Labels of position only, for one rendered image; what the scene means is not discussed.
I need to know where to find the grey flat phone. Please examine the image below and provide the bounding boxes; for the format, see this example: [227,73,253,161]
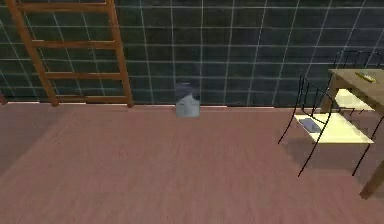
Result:
[298,117,322,134]

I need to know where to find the brown wooden ladder shelf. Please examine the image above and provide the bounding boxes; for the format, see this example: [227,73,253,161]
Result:
[4,0,135,109]

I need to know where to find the brown wooden table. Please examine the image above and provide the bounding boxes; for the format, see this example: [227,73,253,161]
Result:
[319,68,384,201]

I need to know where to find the yellow flat object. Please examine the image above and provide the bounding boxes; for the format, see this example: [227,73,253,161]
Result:
[354,71,379,84]

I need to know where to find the black wire chair cream seat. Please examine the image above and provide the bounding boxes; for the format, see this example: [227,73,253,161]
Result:
[331,50,383,116]
[277,74,384,178]

